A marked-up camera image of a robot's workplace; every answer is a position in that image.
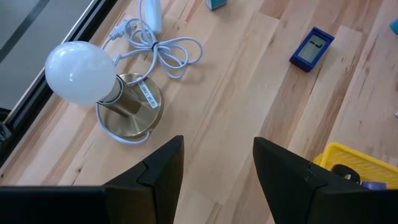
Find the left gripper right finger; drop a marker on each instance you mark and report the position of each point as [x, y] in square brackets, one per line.
[286, 186]

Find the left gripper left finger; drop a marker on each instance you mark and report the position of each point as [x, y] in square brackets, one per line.
[161, 186]

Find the black rounded cube charger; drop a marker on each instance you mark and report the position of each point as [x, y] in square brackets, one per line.
[343, 171]

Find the purple car charger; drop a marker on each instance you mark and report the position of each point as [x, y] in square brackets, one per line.
[373, 185]

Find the dark blue digital clock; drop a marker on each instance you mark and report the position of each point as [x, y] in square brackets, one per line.
[311, 49]

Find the blue white car charger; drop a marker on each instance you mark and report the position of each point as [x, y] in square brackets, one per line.
[216, 3]

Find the yellow plastic basket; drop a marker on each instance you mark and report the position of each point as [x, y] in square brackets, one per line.
[367, 161]

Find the white light bulb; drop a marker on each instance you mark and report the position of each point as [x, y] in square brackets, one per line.
[81, 73]

